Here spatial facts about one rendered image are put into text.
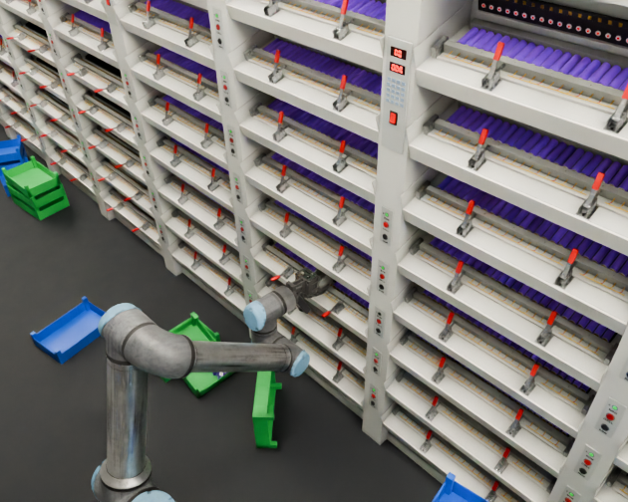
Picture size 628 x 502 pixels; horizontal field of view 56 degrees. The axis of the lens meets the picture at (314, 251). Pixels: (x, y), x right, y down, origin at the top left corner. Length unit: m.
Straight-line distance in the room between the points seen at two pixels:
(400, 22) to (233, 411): 1.69
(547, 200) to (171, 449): 1.71
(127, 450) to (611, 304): 1.34
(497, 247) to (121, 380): 1.04
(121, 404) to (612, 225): 1.30
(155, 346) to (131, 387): 0.21
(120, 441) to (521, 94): 1.39
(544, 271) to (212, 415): 1.54
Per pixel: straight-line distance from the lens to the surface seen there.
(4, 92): 4.67
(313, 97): 1.72
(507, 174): 1.40
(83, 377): 2.81
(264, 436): 2.35
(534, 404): 1.70
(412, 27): 1.39
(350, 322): 2.07
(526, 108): 1.28
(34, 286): 3.36
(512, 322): 1.60
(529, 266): 1.47
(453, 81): 1.36
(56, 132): 3.95
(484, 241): 1.51
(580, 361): 1.56
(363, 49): 1.51
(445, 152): 1.46
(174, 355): 1.55
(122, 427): 1.81
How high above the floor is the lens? 2.03
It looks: 39 degrees down
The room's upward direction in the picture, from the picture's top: 1 degrees counter-clockwise
